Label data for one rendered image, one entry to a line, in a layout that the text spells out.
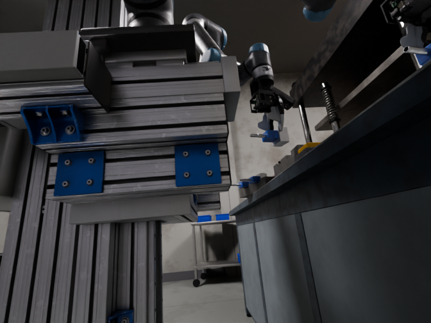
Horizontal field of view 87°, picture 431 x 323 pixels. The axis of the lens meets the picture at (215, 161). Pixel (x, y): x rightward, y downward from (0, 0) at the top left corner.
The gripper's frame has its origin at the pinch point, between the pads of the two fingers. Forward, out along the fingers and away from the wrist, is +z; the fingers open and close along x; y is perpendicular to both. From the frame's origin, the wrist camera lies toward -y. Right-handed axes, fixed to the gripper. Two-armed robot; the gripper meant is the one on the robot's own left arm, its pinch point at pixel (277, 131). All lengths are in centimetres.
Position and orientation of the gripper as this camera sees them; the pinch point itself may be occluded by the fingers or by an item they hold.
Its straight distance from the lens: 83.1
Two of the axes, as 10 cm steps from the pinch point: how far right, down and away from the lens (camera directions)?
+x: 3.0, -3.1, -9.0
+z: 0.8, 9.5, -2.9
